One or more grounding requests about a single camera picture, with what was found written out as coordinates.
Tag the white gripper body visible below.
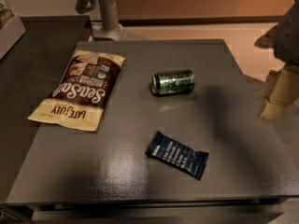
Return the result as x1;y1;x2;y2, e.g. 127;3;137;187
254;1;299;65

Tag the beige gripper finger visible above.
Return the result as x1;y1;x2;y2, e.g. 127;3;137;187
259;63;299;120

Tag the dark blue RXBAR wrapper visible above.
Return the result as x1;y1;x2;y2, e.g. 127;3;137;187
146;132;209;180

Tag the dark grey square table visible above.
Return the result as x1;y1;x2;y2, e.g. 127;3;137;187
5;39;299;224

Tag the green soda can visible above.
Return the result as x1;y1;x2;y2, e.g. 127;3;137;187
151;70;195;96

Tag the Late July chips bag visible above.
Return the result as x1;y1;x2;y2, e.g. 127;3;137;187
29;50;125;132

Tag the dark side table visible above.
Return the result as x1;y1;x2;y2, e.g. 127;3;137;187
0;15;93;205

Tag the white box at left edge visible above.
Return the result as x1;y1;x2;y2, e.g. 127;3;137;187
0;0;26;60

